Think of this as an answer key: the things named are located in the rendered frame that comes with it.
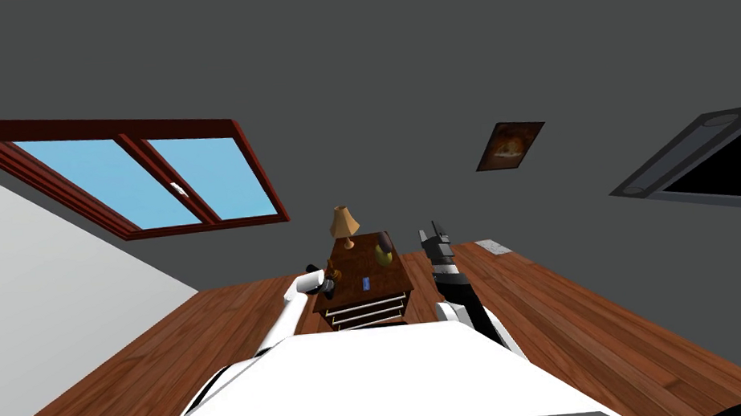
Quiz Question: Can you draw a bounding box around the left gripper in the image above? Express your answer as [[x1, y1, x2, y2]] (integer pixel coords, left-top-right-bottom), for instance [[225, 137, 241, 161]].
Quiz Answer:
[[314, 276, 339, 301]]

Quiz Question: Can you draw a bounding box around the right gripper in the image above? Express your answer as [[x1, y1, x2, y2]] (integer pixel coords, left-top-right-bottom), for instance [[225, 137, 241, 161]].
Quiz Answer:
[[417, 218, 457, 264]]

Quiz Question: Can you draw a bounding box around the brown-gold small bottle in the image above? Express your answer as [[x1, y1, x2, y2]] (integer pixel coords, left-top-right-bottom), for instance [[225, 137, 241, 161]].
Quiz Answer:
[[324, 258, 344, 290]]

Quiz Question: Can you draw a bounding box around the brown wooden nightstand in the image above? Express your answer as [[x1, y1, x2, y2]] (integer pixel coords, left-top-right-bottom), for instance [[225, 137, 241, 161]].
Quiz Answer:
[[307, 229, 417, 334]]

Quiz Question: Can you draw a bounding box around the yellow-green round vase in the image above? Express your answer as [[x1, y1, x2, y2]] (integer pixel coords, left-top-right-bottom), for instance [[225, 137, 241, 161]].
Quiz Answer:
[[373, 230, 395, 269]]

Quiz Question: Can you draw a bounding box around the tan shade table lamp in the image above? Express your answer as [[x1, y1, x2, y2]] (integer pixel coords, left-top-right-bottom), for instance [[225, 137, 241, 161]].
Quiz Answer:
[[328, 204, 363, 252]]

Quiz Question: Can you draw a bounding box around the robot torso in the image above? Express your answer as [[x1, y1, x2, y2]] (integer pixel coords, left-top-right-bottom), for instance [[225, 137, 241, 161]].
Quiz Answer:
[[120, 308, 637, 416]]

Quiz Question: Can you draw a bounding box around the red-brown framed window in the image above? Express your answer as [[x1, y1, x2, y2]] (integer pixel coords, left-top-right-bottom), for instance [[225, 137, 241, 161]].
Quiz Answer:
[[0, 99, 292, 250]]

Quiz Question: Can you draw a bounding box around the grey framed black television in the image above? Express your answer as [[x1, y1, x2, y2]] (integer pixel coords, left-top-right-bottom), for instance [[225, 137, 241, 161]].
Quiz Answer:
[[603, 103, 741, 224]]

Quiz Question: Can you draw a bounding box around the dark framed wall picture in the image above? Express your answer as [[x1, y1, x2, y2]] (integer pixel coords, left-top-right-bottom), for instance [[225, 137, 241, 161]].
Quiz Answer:
[[472, 118, 549, 173]]

